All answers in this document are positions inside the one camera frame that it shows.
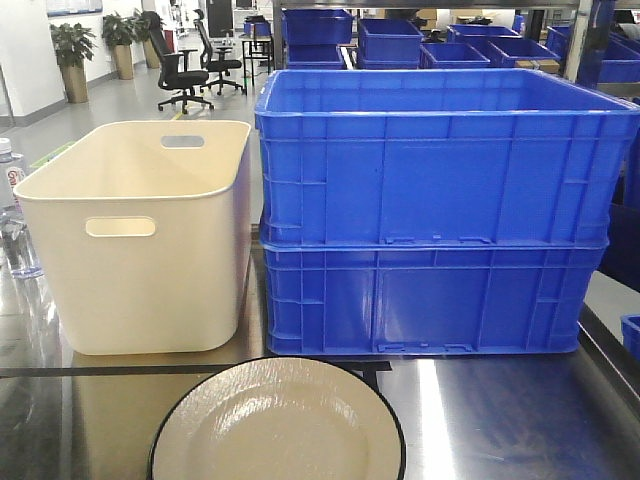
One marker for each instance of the black office chair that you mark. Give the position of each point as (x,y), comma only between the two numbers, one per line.
(171,78)
(214,59)

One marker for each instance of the cream plate black rim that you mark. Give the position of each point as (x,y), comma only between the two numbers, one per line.
(280,418)

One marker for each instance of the potted plant gold pot middle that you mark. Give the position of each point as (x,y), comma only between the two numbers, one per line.
(118,33)

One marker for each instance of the lower large blue crate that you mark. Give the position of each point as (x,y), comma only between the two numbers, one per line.
(515,299)

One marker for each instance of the potted plant gold pot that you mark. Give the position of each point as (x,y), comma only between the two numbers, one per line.
(118,33)
(73,44)

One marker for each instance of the black office chair far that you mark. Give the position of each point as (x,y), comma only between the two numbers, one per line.
(214,59)

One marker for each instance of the upper large blue crate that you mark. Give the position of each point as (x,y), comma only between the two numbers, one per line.
(426,157)

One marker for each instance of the potted plant gold pot left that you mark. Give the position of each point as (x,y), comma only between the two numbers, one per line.
(73,44)

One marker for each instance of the large blue crate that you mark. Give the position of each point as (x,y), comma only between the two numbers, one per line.
(515,299)
(426,157)

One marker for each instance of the black office chair near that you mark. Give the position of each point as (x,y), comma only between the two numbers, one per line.
(171,78)

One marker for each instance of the clear water bottle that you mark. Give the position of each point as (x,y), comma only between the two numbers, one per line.
(16,241)

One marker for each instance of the cream plastic storage bin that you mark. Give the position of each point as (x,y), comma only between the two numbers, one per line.
(142,229)

